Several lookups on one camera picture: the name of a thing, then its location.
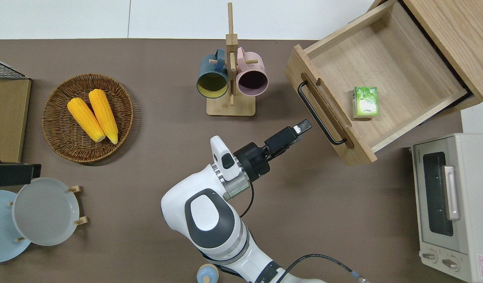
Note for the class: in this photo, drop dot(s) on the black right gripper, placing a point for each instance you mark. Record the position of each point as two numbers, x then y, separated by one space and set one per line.
281 139

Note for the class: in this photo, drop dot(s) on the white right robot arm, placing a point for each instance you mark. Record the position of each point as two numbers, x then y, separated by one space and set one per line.
210 220

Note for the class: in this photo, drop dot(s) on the green carton box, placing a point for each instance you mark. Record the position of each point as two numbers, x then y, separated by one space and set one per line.
366 101

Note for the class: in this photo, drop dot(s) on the pink mug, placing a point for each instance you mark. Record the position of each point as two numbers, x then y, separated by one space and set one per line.
252 76

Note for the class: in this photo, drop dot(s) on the wooden mug tree stand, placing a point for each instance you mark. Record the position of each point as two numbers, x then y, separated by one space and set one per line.
231 106

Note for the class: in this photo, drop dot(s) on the dark blue mug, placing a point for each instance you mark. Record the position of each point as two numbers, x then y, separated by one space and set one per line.
212 74

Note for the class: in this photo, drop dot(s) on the brown table mat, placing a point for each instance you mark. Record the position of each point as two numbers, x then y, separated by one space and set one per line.
155 165

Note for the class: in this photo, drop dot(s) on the small blue beige round object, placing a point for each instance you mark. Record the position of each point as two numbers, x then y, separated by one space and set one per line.
207 274

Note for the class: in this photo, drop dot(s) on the light wooden cabinet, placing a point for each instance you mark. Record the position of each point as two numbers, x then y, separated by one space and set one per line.
458 35

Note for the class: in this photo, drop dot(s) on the white toaster oven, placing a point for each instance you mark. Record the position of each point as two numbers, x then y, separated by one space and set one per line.
473 204

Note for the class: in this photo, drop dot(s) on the yellow corn cob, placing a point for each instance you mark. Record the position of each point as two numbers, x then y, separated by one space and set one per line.
104 114
85 119

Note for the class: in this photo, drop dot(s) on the round wicker basket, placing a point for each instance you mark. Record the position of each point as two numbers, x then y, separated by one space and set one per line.
64 145

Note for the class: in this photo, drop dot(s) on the wooden plate rack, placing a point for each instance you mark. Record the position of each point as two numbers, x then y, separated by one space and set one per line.
79 221

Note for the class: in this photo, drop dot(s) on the grey plate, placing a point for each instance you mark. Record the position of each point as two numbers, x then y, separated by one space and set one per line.
45 212

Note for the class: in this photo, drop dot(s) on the black box device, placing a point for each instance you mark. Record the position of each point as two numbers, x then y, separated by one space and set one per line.
13 175

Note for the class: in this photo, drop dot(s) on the wooden box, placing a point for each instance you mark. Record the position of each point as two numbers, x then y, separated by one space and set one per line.
7 118

